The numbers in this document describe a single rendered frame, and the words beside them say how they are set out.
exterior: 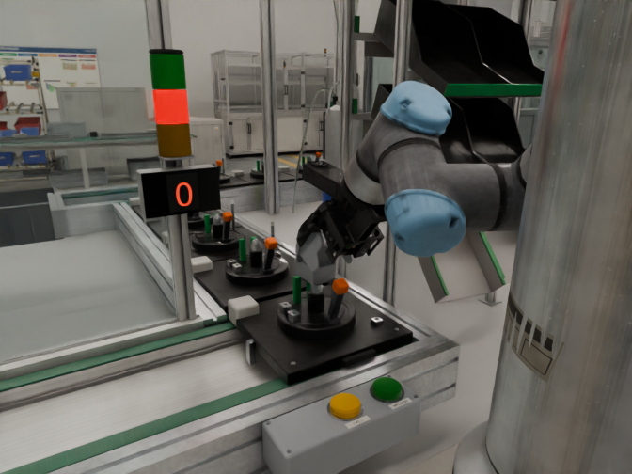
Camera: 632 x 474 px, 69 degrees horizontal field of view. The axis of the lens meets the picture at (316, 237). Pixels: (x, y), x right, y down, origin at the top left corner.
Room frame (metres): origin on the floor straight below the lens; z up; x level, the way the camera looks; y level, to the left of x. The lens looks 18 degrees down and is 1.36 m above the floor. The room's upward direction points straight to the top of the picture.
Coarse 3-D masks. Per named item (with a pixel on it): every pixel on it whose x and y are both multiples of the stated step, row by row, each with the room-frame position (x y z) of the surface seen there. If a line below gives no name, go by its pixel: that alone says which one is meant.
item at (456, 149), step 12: (384, 84) 0.99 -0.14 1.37; (384, 96) 0.97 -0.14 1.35; (372, 108) 1.01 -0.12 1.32; (456, 108) 0.95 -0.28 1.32; (456, 120) 0.95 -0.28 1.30; (456, 132) 0.95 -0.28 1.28; (468, 132) 0.92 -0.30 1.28; (444, 144) 0.95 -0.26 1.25; (456, 144) 0.94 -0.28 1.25; (468, 144) 0.91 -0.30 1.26; (444, 156) 0.91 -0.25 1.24; (456, 156) 0.91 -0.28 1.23; (468, 156) 0.91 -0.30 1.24
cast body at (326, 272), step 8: (320, 256) 0.73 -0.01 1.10; (296, 264) 0.75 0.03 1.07; (304, 264) 0.73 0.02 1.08; (320, 264) 0.73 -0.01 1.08; (328, 264) 0.73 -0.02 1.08; (296, 272) 0.75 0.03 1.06; (304, 272) 0.73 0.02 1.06; (312, 272) 0.71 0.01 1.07; (320, 272) 0.71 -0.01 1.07; (328, 272) 0.72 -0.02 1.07; (312, 280) 0.71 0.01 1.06; (320, 280) 0.71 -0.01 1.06
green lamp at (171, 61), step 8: (152, 56) 0.72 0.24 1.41; (160, 56) 0.72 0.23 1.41; (168, 56) 0.72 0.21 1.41; (176, 56) 0.73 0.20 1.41; (152, 64) 0.72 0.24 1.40; (160, 64) 0.72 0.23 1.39; (168, 64) 0.72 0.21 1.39; (176, 64) 0.73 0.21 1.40; (152, 72) 0.72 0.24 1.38; (160, 72) 0.72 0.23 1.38; (168, 72) 0.72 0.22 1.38; (176, 72) 0.72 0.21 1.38; (184, 72) 0.74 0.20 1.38; (152, 80) 0.73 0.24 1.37; (160, 80) 0.72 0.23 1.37; (168, 80) 0.72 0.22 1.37; (176, 80) 0.72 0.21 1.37; (184, 80) 0.74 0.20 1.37; (160, 88) 0.72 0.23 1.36; (168, 88) 0.72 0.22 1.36; (176, 88) 0.72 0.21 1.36; (184, 88) 0.74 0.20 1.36
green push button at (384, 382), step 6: (378, 378) 0.56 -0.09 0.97; (384, 378) 0.56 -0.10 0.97; (390, 378) 0.56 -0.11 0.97; (372, 384) 0.55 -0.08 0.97; (378, 384) 0.55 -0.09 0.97; (384, 384) 0.55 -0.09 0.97; (390, 384) 0.55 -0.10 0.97; (396, 384) 0.55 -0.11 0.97; (372, 390) 0.54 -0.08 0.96; (378, 390) 0.54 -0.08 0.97; (384, 390) 0.53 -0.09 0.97; (390, 390) 0.53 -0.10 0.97; (396, 390) 0.53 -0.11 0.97; (378, 396) 0.53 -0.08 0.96; (384, 396) 0.53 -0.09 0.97; (390, 396) 0.53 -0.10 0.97; (396, 396) 0.53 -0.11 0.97
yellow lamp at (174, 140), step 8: (160, 128) 0.72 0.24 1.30; (168, 128) 0.72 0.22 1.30; (176, 128) 0.72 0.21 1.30; (184, 128) 0.73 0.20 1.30; (160, 136) 0.72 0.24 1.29; (168, 136) 0.72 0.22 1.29; (176, 136) 0.72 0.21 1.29; (184, 136) 0.73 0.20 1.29; (160, 144) 0.72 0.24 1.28; (168, 144) 0.72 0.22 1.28; (176, 144) 0.72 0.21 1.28; (184, 144) 0.73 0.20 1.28; (160, 152) 0.73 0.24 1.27; (168, 152) 0.72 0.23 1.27; (176, 152) 0.72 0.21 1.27; (184, 152) 0.73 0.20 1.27
